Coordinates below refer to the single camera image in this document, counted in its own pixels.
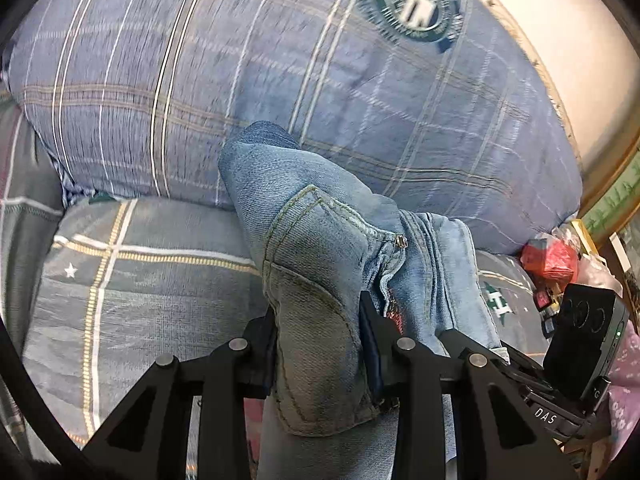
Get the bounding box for blue plaid pillow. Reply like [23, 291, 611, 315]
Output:
[2, 0, 583, 256]

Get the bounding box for green printed panel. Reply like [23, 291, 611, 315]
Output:
[582, 165, 640, 236]

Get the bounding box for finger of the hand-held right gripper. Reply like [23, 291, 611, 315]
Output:
[437, 329, 511, 367]

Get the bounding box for black cable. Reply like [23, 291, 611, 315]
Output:
[0, 320, 86, 466]

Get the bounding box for red packet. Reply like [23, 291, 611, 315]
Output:
[520, 237, 581, 286]

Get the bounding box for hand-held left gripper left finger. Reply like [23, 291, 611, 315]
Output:
[80, 307, 278, 480]

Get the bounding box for wooden bed frame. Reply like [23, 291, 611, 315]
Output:
[450, 0, 640, 216]

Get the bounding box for blue denim pants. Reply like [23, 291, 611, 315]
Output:
[217, 120, 503, 480]

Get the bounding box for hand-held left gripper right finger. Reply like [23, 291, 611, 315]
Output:
[359, 290, 566, 480]

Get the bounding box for grey plaid bed sheet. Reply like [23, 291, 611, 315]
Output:
[22, 195, 551, 480]

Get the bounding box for pink floral cloth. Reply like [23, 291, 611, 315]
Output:
[580, 255, 640, 480]

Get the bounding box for small dark pink packet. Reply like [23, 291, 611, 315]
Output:
[532, 287, 558, 317]

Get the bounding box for green striped cloth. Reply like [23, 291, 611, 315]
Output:
[0, 95, 63, 451]

